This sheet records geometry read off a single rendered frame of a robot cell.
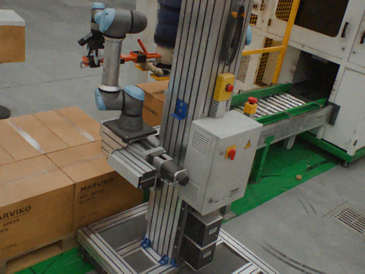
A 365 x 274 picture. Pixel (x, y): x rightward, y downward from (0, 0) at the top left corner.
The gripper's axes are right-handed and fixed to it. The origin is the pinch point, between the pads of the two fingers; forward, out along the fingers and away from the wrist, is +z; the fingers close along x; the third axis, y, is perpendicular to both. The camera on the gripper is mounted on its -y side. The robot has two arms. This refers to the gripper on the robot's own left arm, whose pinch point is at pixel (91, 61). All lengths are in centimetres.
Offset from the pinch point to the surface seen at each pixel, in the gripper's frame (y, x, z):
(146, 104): 51, 5, 40
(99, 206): 0, -23, 97
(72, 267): -28, -41, 124
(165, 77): 50, -13, 11
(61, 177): -25, -15, 70
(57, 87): 91, 237, 126
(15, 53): 16, 171, 55
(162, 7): 51, 1, -32
